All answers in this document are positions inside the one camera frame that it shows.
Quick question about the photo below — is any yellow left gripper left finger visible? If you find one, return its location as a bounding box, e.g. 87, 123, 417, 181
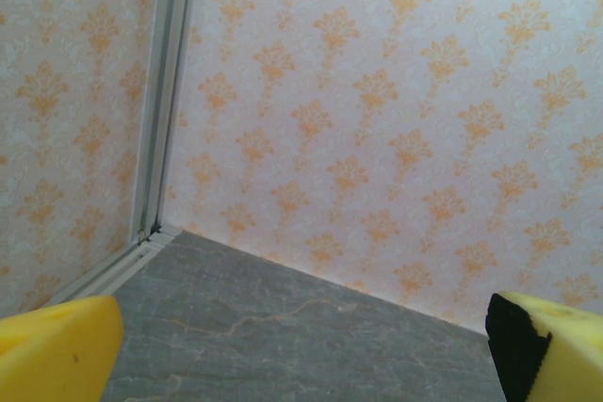
0, 295, 125, 402

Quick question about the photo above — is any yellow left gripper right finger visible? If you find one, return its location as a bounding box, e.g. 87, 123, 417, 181
484, 291, 603, 402

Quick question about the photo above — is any aluminium frame side rail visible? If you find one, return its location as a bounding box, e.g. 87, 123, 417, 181
41, 227, 183, 309

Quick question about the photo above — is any aluminium frame post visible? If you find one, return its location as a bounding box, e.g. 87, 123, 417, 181
126, 0, 199, 243

